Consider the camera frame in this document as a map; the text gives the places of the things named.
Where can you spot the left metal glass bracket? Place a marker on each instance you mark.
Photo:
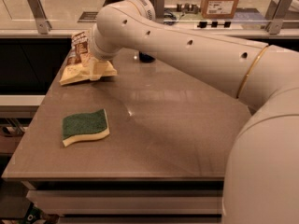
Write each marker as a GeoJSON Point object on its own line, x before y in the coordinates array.
{"type": "Point", "coordinates": [42, 23]}

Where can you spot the metal glass bracket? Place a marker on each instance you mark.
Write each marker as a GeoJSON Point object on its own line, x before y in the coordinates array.
{"type": "Point", "coordinates": [275, 15]}
{"type": "Point", "coordinates": [159, 10]}
{"type": "Point", "coordinates": [42, 23]}

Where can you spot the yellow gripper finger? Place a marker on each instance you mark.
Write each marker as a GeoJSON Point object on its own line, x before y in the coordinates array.
{"type": "Point", "coordinates": [95, 69]}

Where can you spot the brown chip bag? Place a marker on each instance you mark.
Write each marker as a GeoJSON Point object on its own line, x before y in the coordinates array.
{"type": "Point", "coordinates": [77, 65]}

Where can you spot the blue Pepsi can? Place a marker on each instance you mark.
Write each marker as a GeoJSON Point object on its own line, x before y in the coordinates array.
{"type": "Point", "coordinates": [145, 58]}

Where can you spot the middle metal glass bracket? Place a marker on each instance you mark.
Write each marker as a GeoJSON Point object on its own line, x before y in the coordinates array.
{"type": "Point", "coordinates": [159, 10]}

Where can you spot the green yellow sponge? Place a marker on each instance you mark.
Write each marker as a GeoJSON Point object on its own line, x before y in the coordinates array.
{"type": "Point", "coordinates": [85, 127]}

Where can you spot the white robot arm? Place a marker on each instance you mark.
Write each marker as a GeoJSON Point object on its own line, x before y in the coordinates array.
{"type": "Point", "coordinates": [261, 184]}

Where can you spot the cardboard box with label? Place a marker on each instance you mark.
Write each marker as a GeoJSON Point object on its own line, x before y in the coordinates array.
{"type": "Point", "coordinates": [218, 9]}

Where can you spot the right metal glass bracket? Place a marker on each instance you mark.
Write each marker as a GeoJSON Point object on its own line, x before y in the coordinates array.
{"type": "Point", "coordinates": [275, 15]}

